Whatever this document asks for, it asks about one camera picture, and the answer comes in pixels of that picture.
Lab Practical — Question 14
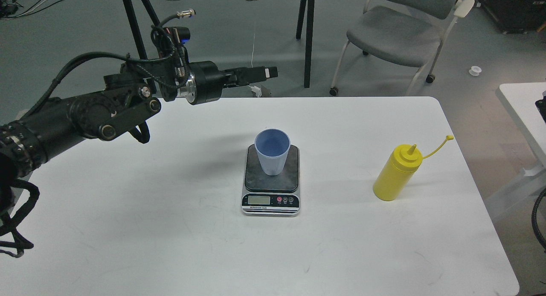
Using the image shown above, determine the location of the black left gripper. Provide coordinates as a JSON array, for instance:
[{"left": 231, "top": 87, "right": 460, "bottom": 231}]
[{"left": 177, "top": 61, "right": 279, "bottom": 105}]

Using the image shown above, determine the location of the blue ribbed plastic cup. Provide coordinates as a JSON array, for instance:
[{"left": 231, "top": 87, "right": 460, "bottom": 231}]
[{"left": 254, "top": 128, "right": 291, "bottom": 176}]

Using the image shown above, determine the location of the yellow squeeze bottle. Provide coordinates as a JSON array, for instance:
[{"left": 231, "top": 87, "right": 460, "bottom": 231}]
[{"left": 372, "top": 135, "right": 454, "bottom": 201}]

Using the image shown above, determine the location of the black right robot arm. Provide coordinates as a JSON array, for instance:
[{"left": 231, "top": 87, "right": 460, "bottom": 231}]
[{"left": 531, "top": 188, "right": 546, "bottom": 252}]

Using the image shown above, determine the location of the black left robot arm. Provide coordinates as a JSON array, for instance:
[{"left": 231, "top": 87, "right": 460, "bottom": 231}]
[{"left": 0, "top": 9, "right": 278, "bottom": 258}]

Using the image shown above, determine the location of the digital kitchen scale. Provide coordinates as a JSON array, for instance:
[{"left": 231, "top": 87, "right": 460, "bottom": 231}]
[{"left": 241, "top": 145, "right": 302, "bottom": 218}]

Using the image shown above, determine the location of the grey office chair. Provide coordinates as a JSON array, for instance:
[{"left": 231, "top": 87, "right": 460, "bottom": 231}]
[{"left": 329, "top": 0, "right": 475, "bottom": 96}]

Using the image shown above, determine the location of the small white spool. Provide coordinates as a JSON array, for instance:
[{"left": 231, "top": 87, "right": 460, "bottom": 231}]
[{"left": 468, "top": 65, "right": 482, "bottom": 77}]

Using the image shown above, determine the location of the white side table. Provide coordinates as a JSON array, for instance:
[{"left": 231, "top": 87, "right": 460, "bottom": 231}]
[{"left": 484, "top": 82, "right": 546, "bottom": 222}]

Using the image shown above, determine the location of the black box on floor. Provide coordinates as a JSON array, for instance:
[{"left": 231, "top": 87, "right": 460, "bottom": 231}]
[{"left": 478, "top": 0, "right": 546, "bottom": 34}]

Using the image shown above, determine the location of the white cable with plug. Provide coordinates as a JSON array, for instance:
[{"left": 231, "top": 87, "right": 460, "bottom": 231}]
[{"left": 245, "top": 19, "right": 272, "bottom": 98}]

